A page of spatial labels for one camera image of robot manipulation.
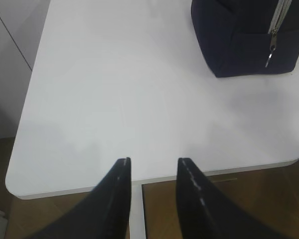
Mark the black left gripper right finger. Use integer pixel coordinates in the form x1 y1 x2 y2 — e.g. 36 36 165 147
176 158 285 239

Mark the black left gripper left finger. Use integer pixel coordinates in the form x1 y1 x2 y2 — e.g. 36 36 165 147
29 157 131 239

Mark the navy and white lunch bag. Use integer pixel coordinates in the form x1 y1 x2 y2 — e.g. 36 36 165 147
191 0 299 78

